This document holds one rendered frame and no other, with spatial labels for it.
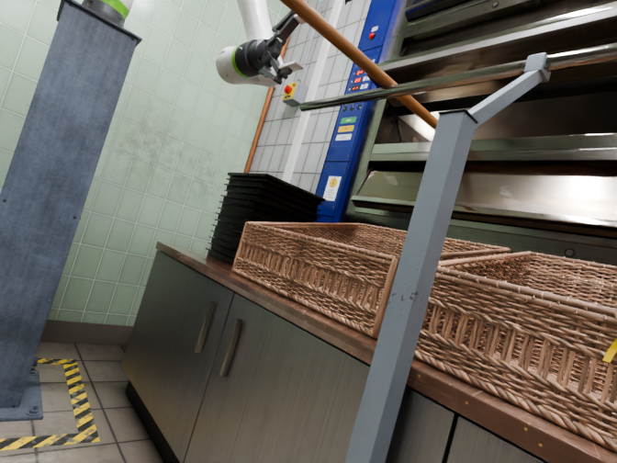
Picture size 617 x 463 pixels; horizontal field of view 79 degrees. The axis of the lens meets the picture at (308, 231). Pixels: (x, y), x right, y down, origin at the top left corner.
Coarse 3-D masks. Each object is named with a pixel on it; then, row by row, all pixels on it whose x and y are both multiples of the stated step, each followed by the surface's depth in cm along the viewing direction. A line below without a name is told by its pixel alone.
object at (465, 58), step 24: (552, 24) 93; (576, 24) 88; (600, 24) 86; (456, 48) 112; (480, 48) 106; (504, 48) 102; (528, 48) 99; (552, 48) 96; (576, 48) 94; (408, 72) 128; (432, 72) 123; (456, 72) 118; (552, 72) 103; (576, 72) 100; (600, 72) 97; (432, 96) 135; (456, 96) 129
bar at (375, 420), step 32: (512, 64) 73; (544, 64) 69; (576, 64) 66; (352, 96) 106; (384, 96) 98; (512, 96) 64; (448, 128) 54; (448, 160) 53; (448, 192) 53; (416, 224) 54; (448, 224) 54; (416, 256) 52; (416, 288) 51; (384, 320) 54; (416, 320) 52; (384, 352) 52; (384, 384) 51; (384, 416) 51; (352, 448) 52; (384, 448) 52
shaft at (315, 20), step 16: (288, 0) 76; (304, 16) 79; (320, 16) 81; (320, 32) 83; (336, 32) 84; (352, 48) 88; (368, 64) 92; (384, 80) 97; (400, 96) 103; (416, 112) 109; (432, 128) 117
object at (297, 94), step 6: (288, 84) 192; (300, 84) 187; (294, 90) 186; (300, 90) 188; (306, 90) 190; (288, 96) 189; (294, 96) 186; (300, 96) 189; (288, 102) 192; (294, 102) 190; (300, 102) 189
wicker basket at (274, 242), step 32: (256, 224) 104; (288, 224) 118; (320, 224) 126; (352, 224) 136; (256, 256) 101; (288, 256) 91; (320, 256) 82; (352, 256) 76; (384, 256) 69; (448, 256) 78; (288, 288) 87; (320, 288) 127; (352, 288) 126; (384, 288) 67; (352, 320) 71
